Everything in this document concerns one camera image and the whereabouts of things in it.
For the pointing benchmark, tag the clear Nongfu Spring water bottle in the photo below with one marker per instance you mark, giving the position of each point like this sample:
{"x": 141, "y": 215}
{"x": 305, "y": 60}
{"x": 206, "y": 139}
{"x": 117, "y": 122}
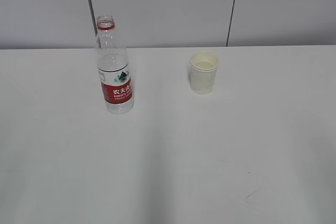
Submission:
{"x": 113, "y": 67}

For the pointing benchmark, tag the white paper cup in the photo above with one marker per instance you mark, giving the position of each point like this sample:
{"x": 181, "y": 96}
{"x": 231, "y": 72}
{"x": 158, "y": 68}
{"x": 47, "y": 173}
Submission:
{"x": 202, "y": 73}

